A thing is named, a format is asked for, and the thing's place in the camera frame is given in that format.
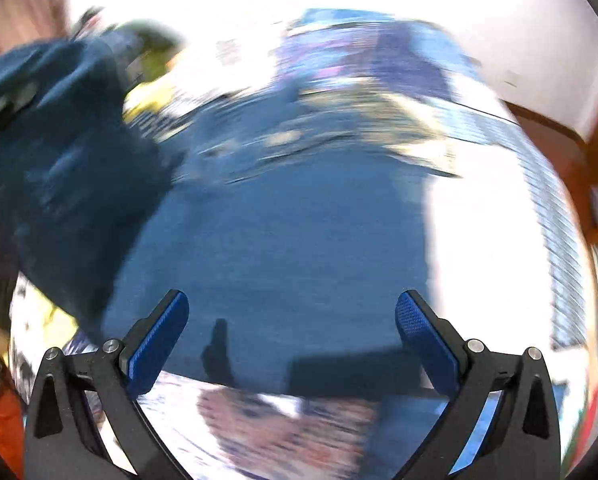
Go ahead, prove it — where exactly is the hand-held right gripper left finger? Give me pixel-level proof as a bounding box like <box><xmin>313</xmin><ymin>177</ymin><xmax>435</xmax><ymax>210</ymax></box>
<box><xmin>24</xmin><ymin>289</ymin><xmax>200</xmax><ymax>480</ymax></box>

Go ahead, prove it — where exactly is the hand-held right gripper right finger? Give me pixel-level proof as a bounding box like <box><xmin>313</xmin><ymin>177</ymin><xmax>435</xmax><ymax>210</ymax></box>
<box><xmin>395</xmin><ymin>289</ymin><xmax>562</xmax><ymax>480</ymax></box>

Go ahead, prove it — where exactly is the blue denim jacket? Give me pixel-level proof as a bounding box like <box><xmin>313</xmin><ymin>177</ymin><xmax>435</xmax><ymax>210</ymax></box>
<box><xmin>0</xmin><ymin>37</ymin><xmax>460</xmax><ymax>396</ymax></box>

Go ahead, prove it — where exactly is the yellow printed blanket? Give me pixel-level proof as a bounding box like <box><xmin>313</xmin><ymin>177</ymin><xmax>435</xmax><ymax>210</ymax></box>
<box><xmin>124</xmin><ymin>72</ymin><xmax>190</xmax><ymax>126</ymax></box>

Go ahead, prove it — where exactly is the green patterned cloth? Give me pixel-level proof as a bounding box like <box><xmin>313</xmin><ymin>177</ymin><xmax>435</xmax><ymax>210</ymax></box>
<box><xmin>114</xmin><ymin>20</ymin><xmax>185</xmax><ymax>57</ymax></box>

